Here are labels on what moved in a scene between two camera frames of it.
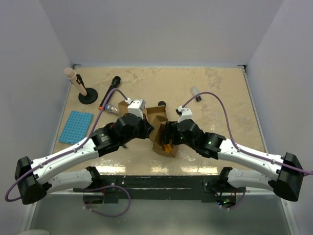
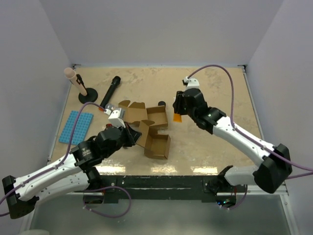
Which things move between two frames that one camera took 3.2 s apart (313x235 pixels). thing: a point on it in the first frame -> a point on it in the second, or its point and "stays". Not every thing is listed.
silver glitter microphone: x=110 y=108 stays
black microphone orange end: x=115 y=82 stays
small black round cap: x=162 y=103 stays
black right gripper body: x=177 y=139 -> x=180 y=107
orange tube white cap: x=168 y=148 -> x=177 y=117
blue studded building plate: x=76 y=128 stays
